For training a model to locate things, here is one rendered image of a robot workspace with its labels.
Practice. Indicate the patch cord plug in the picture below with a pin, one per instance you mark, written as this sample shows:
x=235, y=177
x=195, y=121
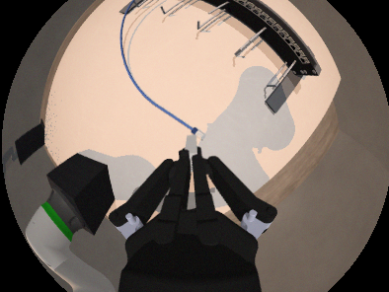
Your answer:
x=198, y=133

